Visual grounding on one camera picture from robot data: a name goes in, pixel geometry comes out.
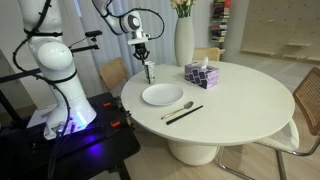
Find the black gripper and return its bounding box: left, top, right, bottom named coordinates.
left=133, top=43, right=150, bottom=65

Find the white sheer curtain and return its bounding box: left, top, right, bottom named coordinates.
left=49, top=0, right=205, bottom=98

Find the plain wooden chair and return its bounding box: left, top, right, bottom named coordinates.
left=98, top=57, right=130, bottom=93

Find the white round plate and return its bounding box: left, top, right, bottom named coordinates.
left=141, top=83, right=184, bottom=107

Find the tall white ceramic vase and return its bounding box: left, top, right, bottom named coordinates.
left=173, top=16, right=195, bottom=68

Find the white tissue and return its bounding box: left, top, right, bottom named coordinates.
left=199, top=56, right=210, bottom=70

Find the purple patterned tissue box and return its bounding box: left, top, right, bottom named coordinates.
left=184, top=62, right=220, bottom=90

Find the rattan chair with chrome legs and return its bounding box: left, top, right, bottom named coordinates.
left=192, top=47, right=222, bottom=63

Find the pale flower bouquet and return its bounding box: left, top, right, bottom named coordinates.
left=169, top=0, right=196, bottom=19

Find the black chopstick pair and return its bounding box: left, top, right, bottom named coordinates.
left=165, top=105, right=204, bottom=126

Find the stack of books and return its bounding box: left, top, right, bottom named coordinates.
left=209, top=0, right=232, bottom=44

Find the black robot cart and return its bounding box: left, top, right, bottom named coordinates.
left=0, top=92, right=141, bottom=180

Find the long wooden pegboard shelf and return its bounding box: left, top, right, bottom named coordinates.
left=239, top=49, right=277, bottom=57

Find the white paper sheet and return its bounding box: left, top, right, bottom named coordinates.
left=26, top=103, right=58, bottom=130

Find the wooden pegboard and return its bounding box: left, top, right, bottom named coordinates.
left=239, top=0, right=320, bottom=63

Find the short wooden pegboard shelf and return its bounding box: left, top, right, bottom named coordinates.
left=282, top=54, right=306, bottom=61
left=285, top=41, right=312, bottom=48
left=304, top=55, right=320, bottom=63

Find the black stereo camera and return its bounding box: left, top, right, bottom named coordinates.
left=84, top=29, right=104, bottom=39

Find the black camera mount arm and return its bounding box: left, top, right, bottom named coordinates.
left=0, top=35, right=101, bottom=84

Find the metal spoon gold handle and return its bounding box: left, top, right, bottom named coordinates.
left=160, top=100, right=195, bottom=121

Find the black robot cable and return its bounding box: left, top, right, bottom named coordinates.
left=12, top=0, right=166, bottom=180

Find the white table pedestal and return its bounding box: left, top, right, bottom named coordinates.
left=166, top=138, right=220, bottom=167

